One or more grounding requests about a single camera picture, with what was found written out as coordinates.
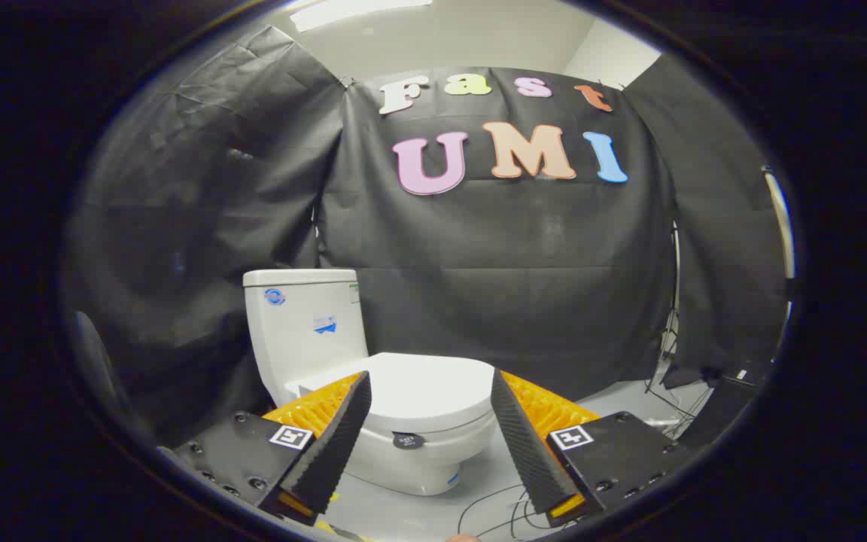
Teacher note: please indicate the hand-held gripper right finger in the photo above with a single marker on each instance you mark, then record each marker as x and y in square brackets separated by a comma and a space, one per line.
[527, 452]

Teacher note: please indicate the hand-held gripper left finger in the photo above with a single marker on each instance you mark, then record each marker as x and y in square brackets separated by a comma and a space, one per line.
[332, 452]

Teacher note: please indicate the white toilet lid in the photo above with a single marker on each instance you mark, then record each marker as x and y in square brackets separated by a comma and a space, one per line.
[426, 391]

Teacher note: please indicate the white toilet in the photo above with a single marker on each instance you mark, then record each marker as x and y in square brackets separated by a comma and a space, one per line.
[305, 339]

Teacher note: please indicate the white toilet tank cover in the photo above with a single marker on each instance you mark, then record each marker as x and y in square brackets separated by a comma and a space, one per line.
[298, 277]

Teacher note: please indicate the thin light stand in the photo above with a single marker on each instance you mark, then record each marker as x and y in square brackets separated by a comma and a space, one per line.
[665, 348]

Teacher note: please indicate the black backdrop cloth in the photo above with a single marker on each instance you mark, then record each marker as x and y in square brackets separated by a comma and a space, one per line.
[516, 263]

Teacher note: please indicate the dark floor box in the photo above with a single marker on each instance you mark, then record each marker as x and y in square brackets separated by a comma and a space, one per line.
[727, 406]

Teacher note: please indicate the ceiling light panel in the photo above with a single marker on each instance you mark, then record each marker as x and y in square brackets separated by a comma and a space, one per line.
[351, 10]

